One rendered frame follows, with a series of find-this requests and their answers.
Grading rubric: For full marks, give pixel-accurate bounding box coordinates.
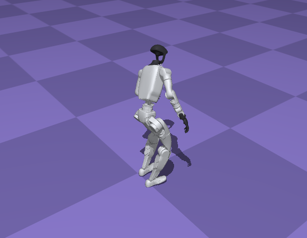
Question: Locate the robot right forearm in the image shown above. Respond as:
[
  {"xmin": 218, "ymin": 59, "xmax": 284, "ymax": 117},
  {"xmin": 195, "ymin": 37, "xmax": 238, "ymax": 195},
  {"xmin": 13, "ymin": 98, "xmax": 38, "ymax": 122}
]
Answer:
[{"xmin": 170, "ymin": 90, "xmax": 184, "ymax": 117}]

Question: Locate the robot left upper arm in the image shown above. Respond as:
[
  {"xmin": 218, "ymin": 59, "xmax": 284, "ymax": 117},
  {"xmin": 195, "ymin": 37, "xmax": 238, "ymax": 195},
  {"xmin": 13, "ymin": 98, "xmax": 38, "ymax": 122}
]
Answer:
[{"xmin": 135, "ymin": 69, "xmax": 142, "ymax": 96}]

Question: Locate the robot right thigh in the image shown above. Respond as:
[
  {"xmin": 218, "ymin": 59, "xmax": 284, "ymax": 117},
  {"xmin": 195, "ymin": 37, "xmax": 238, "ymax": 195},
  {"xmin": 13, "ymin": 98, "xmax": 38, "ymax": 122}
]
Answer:
[{"xmin": 148, "ymin": 117, "xmax": 172, "ymax": 155}]

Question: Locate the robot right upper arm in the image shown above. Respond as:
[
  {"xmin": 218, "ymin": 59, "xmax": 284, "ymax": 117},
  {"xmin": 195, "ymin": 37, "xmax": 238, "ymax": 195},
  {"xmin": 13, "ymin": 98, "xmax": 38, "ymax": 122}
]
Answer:
[{"xmin": 159, "ymin": 67, "xmax": 174, "ymax": 99}]

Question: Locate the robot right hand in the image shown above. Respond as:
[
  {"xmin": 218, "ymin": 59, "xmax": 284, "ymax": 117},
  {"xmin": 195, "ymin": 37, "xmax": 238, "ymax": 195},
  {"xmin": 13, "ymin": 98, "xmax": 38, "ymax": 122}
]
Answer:
[{"xmin": 179, "ymin": 113, "xmax": 189, "ymax": 133}]

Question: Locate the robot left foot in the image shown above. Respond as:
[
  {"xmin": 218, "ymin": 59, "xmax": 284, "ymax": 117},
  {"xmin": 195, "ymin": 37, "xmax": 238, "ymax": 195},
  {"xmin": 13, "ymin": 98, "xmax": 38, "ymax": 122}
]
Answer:
[{"xmin": 139, "ymin": 163, "xmax": 154, "ymax": 176}]

